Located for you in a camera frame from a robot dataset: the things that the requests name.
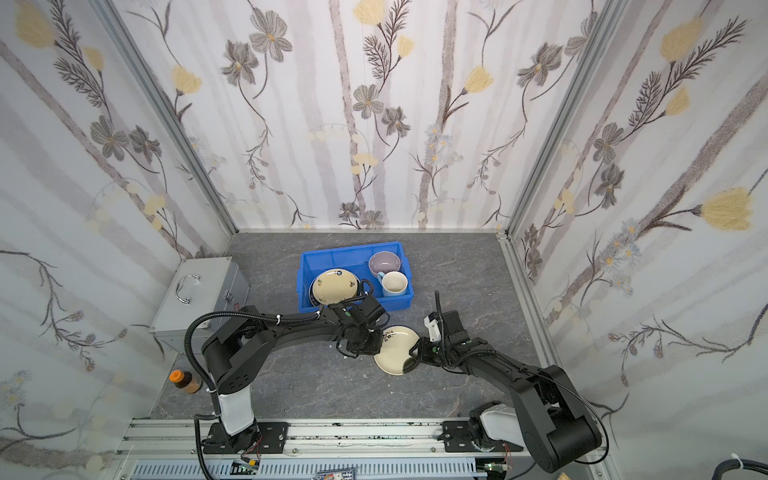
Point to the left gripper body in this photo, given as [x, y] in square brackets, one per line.
[365, 339]

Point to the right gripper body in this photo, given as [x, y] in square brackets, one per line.
[424, 349]

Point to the cream plate with ink flowers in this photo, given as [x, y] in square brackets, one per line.
[394, 354]

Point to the cream mug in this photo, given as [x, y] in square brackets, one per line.
[393, 283]

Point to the purple bowl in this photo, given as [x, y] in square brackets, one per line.
[383, 262]

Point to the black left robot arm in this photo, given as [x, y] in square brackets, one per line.
[235, 353]

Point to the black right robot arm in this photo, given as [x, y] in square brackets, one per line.
[547, 417]

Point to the blue plastic bin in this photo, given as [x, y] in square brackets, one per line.
[354, 259]

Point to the silver aluminium case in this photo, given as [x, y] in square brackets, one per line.
[200, 286]

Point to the orange capped brown bottle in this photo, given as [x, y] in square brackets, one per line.
[185, 381]

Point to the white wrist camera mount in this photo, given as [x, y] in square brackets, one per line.
[432, 323]

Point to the aluminium mounting rail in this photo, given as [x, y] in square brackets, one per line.
[412, 448]

